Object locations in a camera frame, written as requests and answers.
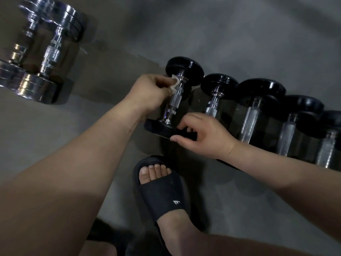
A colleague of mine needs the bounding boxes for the person's left hand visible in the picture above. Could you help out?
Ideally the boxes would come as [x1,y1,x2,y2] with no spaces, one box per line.
[125,74,177,117]

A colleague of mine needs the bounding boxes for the person's right hand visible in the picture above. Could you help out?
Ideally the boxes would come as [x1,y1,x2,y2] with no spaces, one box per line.
[170,112,238,161]

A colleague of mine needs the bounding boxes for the small white wiping cloth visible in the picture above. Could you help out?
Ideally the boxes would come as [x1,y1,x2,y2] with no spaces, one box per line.
[169,74,180,97]

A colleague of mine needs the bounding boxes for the black dumbbell with chrome handle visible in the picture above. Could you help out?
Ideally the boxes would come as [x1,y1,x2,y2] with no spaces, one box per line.
[198,73,240,168]
[274,95,325,158]
[314,110,341,170]
[229,78,287,147]
[144,57,205,142]

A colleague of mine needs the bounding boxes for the person's right forearm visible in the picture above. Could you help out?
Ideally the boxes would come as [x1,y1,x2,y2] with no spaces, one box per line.
[226,141,341,201]

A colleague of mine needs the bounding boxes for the person's left forearm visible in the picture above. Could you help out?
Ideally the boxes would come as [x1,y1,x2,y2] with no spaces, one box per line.
[0,97,150,256]

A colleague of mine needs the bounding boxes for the black slide sandal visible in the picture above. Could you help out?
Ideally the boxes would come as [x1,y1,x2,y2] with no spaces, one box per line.
[133,156,193,239]
[86,218,134,256]

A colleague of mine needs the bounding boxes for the chrome plate dumbbell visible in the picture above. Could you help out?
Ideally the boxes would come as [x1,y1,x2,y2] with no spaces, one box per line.
[0,0,59,89]
[19,5,89,105]

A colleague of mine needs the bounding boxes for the person's left leg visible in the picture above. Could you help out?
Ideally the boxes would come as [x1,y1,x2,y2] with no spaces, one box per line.
[82,238,118,256]

